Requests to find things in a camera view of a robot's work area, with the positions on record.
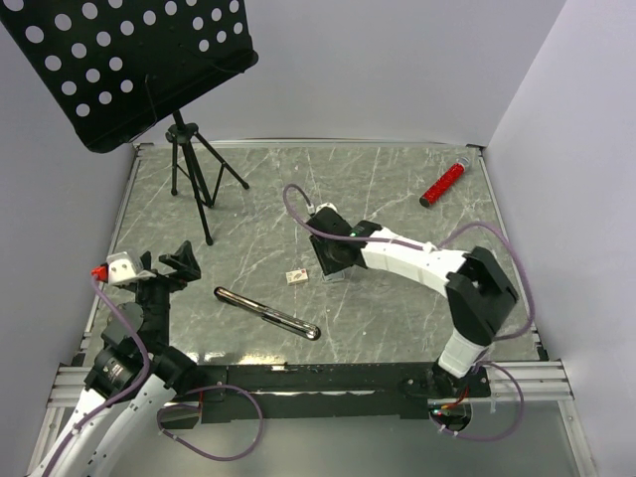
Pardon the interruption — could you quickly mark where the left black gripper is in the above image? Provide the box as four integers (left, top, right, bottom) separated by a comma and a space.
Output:
128, 239, 199, 348

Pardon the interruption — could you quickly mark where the small staple box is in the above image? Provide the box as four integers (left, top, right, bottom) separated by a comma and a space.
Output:
285, 268, 309, 285

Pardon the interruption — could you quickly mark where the small black tag object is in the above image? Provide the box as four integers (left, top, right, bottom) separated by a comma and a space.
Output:
214, 286, 321, 341

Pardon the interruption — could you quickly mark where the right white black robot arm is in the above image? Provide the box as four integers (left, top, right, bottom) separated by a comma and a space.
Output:
305, 206, 519, 396

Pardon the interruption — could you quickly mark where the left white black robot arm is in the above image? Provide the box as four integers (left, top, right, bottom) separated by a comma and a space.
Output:
33, 241, 201, 476

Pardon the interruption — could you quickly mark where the red glitter tube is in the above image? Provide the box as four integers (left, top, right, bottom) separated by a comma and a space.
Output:
419, 157, 470, 208

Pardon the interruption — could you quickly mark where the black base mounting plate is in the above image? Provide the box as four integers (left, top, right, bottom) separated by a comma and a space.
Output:
173, 363, 491, 423

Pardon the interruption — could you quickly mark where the black perforated music stand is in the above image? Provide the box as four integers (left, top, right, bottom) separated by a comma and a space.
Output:
0, 0, 260, 245

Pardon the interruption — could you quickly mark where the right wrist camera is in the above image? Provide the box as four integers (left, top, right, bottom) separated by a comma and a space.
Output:
307, 202, 338, 216

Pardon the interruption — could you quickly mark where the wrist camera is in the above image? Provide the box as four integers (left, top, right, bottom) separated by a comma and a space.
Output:
90, 251, 156, 286
307, 202, 338, 216

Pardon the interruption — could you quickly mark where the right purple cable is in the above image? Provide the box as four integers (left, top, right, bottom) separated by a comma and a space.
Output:
282, 184, 536, 441

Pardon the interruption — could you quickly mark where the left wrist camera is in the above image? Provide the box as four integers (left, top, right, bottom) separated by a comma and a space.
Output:
90, 251, 156, 286

